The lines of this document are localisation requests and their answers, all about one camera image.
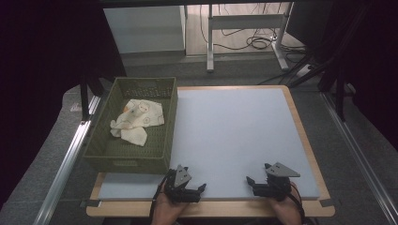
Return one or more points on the green plastic basket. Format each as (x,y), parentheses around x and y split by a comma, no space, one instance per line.
(137,156)

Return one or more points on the white cabinet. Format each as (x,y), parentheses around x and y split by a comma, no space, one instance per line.
(144,29)

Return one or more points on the black tape piece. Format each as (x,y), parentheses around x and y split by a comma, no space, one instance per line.
(327,202)
(90,203)

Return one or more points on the white metal desk frame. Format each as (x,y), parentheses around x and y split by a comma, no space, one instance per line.
(244,22)

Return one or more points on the black metal stand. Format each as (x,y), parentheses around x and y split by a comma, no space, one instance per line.
(339,97)
(84,97)

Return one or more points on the cream printed cloth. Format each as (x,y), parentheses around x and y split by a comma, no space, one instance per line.
(137,120)

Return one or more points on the white power strip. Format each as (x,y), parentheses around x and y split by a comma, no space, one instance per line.
(303,71)

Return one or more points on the dark curtain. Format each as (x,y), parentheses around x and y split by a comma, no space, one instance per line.
(375,56)
(40,62)

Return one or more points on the person's left hand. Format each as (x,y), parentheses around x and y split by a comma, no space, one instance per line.
(165,212)

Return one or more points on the aluminium rail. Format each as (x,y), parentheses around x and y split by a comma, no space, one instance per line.
(356,153)
(67,162)

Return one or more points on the person's right hand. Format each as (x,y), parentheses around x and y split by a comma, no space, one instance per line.
(286,211)

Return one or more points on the light blue table mat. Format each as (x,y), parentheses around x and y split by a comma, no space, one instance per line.
(234,134)

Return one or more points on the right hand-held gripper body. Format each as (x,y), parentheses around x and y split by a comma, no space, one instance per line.
(280,187)

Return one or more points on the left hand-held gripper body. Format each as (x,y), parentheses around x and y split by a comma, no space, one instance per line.
(181,176)

